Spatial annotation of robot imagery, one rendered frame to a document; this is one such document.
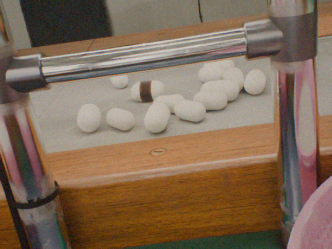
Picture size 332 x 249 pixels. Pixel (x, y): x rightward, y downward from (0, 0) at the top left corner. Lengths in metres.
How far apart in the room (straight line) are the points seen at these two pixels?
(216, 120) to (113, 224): 0.15
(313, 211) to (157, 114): 0.19
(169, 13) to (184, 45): 2.32
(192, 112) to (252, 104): 0.07
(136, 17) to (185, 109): 2.17
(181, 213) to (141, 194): 0.03
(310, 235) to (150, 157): 0.12
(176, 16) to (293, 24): 2.33
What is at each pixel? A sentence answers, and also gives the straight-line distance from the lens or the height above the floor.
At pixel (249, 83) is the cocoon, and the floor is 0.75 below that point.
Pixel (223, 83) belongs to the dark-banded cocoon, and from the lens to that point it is 0.43.
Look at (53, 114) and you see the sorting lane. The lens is 0.50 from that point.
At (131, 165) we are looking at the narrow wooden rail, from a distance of 0.29.
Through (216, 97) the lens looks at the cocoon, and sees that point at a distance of 0.41.
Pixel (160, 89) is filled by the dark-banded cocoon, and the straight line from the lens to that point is 0.46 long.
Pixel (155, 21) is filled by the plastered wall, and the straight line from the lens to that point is 2.55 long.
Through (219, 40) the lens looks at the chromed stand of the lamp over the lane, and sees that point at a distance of 0.23.
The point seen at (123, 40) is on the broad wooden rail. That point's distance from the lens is 0.69.
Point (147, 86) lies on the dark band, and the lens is 0.46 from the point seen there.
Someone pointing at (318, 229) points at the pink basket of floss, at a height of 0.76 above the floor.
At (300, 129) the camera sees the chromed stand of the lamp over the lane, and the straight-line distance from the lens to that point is 0.24.
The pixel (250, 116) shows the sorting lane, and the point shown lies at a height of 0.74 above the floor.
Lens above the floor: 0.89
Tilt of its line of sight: 22 degrees down
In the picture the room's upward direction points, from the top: 9 degrees counter-clockwise
